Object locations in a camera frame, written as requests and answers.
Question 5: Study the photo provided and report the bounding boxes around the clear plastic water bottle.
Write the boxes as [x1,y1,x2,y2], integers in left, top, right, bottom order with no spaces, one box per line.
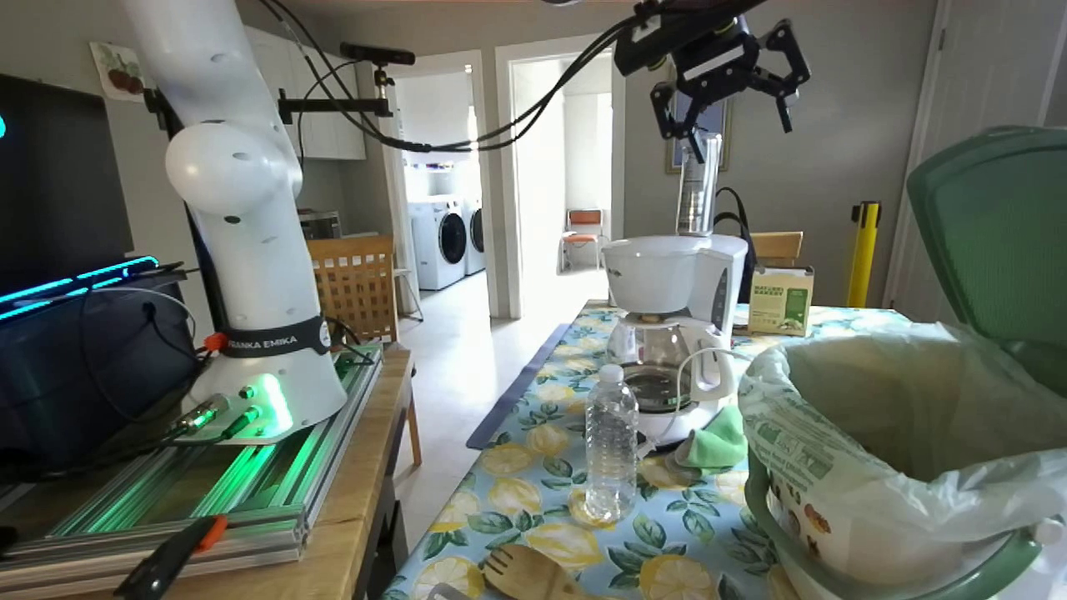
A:
[583,363,637,525]

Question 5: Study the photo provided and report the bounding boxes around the floral yellow tablecloth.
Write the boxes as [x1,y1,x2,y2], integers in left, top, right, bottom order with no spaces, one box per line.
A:
[384,301,960,600]

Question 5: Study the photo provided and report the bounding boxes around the right wooden chair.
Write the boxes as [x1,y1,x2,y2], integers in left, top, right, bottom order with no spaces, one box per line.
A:
[311,234,398,341]

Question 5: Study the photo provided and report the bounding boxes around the white washing machine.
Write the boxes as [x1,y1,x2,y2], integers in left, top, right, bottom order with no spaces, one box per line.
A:
[411,201,467,292]

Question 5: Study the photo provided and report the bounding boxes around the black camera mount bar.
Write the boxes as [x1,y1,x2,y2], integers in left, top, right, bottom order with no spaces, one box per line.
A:
[278,44,417,123]

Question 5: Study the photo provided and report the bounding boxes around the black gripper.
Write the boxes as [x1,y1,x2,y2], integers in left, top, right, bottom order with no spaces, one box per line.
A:
[614,0,811,161]

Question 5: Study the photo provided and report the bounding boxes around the wooden side table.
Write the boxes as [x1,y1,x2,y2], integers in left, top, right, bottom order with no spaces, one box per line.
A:
[162,347,411,600]

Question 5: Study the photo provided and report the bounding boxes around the green carton box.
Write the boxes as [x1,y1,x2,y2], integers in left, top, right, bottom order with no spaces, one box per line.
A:
[746,265,812,335]

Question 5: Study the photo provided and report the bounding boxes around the black monitor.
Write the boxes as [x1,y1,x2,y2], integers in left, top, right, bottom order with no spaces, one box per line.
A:
[0,77,134,291]

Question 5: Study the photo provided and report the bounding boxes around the white bin liner bag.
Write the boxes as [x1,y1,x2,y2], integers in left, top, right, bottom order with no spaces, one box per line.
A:
[739,327,1067,600]

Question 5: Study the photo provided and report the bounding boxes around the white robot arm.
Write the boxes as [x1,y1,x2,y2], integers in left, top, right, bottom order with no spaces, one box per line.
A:
[121,0,811,446]

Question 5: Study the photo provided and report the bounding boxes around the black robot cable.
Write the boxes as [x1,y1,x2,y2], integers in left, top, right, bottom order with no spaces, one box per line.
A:
[259,0,660,155]

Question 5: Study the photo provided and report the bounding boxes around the white coffee maker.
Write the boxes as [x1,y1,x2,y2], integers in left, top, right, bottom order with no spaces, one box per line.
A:
[603,234,746,446]

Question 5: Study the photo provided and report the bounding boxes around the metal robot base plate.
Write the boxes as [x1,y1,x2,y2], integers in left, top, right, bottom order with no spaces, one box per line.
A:
[0,343,388,571]

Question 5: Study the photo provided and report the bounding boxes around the green cloth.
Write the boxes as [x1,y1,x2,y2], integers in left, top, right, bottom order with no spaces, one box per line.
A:
[680,406,746,472]

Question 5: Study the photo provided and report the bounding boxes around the yellow post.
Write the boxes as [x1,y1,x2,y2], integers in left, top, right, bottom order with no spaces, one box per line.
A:
[848,201,881,306]

